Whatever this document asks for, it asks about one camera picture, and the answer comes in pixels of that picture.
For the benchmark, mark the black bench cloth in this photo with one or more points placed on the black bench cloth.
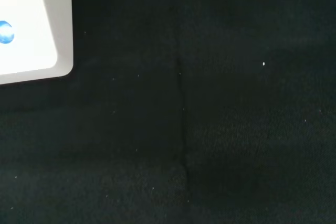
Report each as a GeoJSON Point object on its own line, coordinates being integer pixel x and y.
{"type": "Point", "coordinates": [210, 116]}

